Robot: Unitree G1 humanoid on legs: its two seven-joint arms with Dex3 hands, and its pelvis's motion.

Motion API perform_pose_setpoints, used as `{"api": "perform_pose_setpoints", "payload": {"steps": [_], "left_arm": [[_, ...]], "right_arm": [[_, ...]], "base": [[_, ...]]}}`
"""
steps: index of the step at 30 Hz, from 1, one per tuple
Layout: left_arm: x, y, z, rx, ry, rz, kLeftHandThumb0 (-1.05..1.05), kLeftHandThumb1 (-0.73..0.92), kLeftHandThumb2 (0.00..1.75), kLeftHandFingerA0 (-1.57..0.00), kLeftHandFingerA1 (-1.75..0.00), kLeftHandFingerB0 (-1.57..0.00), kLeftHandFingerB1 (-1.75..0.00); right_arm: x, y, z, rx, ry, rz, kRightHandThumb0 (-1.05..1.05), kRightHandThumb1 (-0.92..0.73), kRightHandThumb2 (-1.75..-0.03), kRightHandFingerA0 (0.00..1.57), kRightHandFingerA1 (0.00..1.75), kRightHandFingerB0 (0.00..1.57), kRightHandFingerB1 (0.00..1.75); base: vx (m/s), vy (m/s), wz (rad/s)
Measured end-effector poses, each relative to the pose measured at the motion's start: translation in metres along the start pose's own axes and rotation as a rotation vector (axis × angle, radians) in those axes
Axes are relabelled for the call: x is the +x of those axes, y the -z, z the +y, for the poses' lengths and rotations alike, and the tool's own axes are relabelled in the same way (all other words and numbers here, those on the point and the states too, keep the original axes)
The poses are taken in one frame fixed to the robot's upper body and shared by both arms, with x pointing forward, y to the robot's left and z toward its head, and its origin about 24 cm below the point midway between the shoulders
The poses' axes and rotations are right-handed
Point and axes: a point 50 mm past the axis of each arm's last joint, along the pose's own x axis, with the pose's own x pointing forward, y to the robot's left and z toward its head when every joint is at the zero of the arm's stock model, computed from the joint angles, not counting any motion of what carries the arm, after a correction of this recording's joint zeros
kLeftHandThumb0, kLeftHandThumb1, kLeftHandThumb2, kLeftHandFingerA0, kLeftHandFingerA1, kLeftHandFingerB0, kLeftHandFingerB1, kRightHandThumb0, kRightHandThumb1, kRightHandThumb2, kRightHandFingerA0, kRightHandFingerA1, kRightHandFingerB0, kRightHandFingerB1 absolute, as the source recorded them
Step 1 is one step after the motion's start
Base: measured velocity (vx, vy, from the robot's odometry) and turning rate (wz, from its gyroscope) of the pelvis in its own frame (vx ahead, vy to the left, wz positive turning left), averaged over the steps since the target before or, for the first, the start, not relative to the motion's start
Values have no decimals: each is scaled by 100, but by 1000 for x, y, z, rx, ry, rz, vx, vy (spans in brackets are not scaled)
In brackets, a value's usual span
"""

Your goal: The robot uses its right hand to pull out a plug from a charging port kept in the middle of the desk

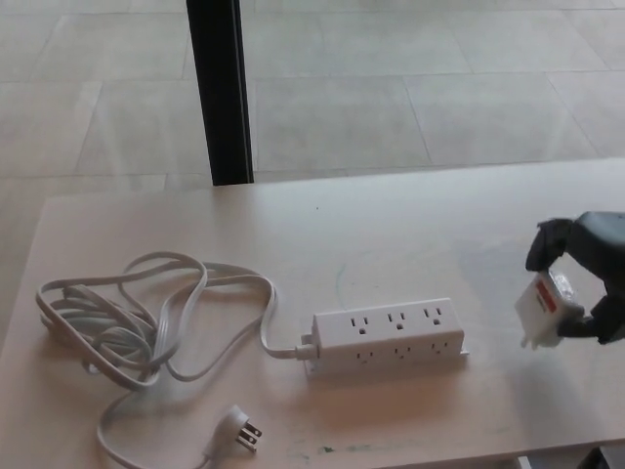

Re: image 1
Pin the white charger adapter plug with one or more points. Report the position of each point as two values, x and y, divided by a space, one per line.
544 310

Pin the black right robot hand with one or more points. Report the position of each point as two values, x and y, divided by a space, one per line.
586 244

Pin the white power strip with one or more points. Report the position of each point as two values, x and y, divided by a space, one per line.
386 337

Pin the black vertical window frame post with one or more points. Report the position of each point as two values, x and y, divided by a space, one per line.
220 93

